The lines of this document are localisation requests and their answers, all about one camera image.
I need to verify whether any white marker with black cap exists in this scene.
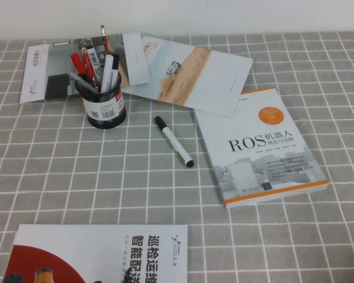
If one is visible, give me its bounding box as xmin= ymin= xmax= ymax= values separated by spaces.
xmin=154 ymin=116 xmax=195 ymax=169
xmin=100 ymin=52 xmax=120 ymax=94

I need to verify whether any black mesh pen holder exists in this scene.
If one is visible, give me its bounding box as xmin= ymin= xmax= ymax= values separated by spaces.
xmin=74 ymin=70 xmax=127 ymax=129

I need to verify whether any grey pen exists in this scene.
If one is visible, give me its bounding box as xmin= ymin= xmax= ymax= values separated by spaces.
xmin=69 ymin=71 xmax=101 ymax=94

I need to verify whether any red pen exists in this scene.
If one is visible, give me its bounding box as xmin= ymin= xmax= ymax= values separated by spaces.
xmin=81 ymin=48 xmax=100 ymax=89
xmin=70 ymin=52 xmax=88 ymax=82

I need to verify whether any brochure with desert vehicle photo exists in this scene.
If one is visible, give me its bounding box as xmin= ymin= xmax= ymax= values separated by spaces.
xmin=122 ymin=35 xmax=254 ymax=117

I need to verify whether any white orange ROS book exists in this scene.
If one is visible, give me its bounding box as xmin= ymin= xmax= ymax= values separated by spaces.
xmin=194 ymin=87 xmax=329 ymax=209

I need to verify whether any marker with barcode print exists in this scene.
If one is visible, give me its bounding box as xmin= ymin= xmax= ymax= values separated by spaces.
xmin=86 ymin=46 xmax=104 ymax=86

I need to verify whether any white red AgileX brochure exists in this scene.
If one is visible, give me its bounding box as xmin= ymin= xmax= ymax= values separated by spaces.
xmin=1 ymin=223 xmax=189 ymax=283

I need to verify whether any brochure with office photo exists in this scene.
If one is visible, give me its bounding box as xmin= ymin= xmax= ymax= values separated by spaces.
xmin=19 ymin=32 xmax=150 ymax=104

